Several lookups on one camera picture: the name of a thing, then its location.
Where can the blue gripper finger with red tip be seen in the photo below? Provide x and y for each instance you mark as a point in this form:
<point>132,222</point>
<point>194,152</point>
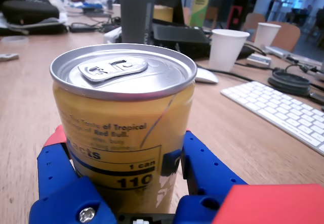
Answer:
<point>58,191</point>
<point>207,171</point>

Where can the yellow drink can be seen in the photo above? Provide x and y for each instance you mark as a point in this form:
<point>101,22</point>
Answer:
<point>124,133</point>

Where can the white keyboard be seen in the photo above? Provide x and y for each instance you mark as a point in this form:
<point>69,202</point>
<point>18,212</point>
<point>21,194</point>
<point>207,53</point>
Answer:
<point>278,110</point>

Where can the white computer mouse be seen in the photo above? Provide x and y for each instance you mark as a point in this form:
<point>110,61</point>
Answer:
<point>206,76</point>

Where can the white power adapter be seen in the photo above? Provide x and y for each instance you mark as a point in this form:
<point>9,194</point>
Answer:
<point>259,60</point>

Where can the large white paper cup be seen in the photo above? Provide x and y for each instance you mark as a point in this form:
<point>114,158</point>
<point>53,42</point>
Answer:
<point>226,49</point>

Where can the flat silver device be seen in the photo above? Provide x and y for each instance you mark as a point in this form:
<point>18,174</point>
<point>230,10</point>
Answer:
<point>278,52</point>

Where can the black laptop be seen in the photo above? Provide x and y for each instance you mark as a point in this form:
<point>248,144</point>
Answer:
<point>177,34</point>

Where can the small silver device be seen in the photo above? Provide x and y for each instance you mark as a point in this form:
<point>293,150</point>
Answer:
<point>8,56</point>

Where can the small white paper cup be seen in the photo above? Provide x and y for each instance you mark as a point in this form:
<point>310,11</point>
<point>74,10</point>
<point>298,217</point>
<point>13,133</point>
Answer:
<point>267,34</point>

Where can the brown chair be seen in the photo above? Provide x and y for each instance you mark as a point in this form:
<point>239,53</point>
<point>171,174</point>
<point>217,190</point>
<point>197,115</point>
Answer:
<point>253,20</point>
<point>288,35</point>

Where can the flat black device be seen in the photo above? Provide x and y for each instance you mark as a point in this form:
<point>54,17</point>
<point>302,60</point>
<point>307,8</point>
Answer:
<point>81,27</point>

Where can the white box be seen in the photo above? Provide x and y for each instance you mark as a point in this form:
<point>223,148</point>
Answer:
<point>112,34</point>

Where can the green carton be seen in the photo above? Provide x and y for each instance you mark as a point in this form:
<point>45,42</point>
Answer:
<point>201,4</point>

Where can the dark grey tumbler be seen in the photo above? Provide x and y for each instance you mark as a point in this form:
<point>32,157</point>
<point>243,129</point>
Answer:
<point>136,16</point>

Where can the black bag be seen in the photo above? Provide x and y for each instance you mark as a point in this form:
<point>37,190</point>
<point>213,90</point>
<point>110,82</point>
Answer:
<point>27,11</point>

